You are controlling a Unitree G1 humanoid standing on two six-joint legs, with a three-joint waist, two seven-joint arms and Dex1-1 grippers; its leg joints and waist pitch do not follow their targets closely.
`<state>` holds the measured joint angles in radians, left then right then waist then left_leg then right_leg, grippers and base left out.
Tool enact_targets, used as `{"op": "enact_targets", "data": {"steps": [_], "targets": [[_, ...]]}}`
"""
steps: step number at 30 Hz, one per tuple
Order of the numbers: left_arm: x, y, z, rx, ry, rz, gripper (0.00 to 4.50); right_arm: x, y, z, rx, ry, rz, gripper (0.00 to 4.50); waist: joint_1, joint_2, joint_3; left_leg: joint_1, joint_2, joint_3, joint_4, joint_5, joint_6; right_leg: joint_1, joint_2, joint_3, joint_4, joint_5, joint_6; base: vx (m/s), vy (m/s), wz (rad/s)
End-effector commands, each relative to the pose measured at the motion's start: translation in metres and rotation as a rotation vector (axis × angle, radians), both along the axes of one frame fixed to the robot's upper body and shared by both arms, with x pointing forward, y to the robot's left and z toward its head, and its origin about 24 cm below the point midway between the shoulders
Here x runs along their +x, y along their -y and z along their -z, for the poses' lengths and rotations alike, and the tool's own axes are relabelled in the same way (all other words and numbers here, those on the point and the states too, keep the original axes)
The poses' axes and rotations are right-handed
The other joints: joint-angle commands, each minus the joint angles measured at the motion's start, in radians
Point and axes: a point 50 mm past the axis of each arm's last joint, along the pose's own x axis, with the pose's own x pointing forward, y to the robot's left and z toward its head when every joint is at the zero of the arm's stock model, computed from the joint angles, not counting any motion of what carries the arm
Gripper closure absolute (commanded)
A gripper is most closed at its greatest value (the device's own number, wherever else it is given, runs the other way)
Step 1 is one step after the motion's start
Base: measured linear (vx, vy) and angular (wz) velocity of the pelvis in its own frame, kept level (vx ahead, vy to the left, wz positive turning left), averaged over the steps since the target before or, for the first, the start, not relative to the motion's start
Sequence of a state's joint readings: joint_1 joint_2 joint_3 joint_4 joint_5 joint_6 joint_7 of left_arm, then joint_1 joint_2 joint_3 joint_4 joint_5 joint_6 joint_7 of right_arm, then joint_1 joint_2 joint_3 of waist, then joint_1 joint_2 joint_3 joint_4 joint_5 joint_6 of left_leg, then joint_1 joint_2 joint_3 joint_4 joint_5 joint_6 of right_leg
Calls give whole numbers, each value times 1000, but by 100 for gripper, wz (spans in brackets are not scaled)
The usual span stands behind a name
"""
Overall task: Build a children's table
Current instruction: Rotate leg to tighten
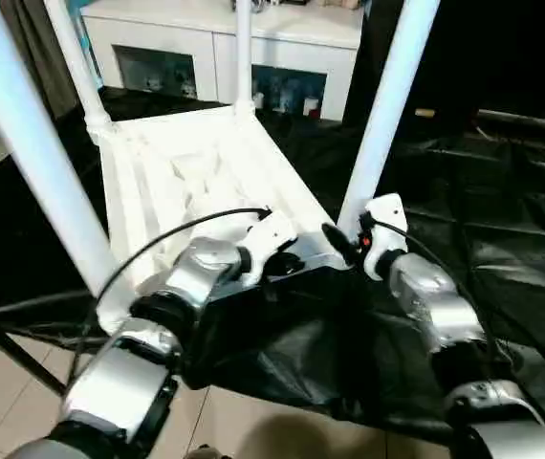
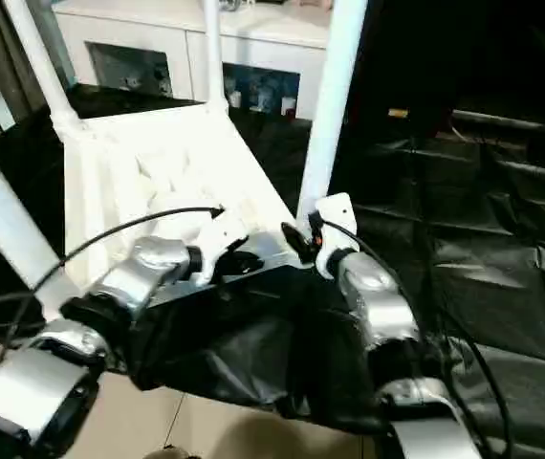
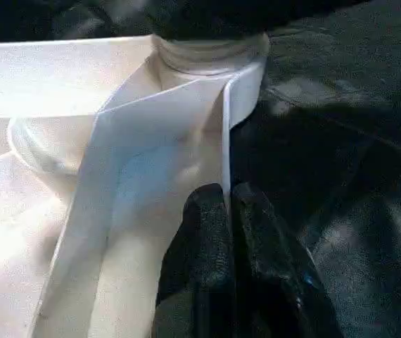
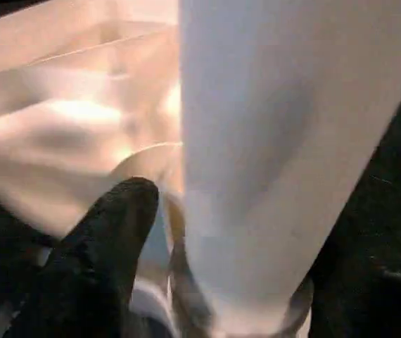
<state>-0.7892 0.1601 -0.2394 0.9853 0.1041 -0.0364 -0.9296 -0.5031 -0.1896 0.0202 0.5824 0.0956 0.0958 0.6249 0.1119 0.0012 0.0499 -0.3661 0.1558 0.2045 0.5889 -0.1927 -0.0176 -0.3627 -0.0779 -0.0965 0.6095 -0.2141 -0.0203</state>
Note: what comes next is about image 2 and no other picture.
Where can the white plastic table top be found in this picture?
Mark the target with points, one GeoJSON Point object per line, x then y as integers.
{"type": "Point", "coordinates": [167, 172]}

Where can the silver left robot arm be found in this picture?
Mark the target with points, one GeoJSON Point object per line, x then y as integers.
{"type": "Point", "coordinates": [119, 287]}

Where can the small orange label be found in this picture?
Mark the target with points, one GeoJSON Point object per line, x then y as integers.
{"type": "Point", "coordinates": [398, 113]}

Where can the black table mat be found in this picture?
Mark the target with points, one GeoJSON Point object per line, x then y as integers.
{"type": "Point", "coordinates": [483, 249]}

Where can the white glass-door cabinet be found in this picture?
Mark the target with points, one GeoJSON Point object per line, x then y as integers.
{"type": "Point", "coordinates": [186, 38]}

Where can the long black bar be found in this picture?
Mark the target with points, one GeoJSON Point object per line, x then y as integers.
{"type": "Point", "coordinates": [521, 122]}

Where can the grey curtain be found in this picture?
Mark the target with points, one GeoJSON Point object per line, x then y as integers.
{"type": "Point", "coordinates": [10, 57]}

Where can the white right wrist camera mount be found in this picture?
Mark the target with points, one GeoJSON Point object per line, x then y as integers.
{"type": "Point", "coordinates": [335, 225]}

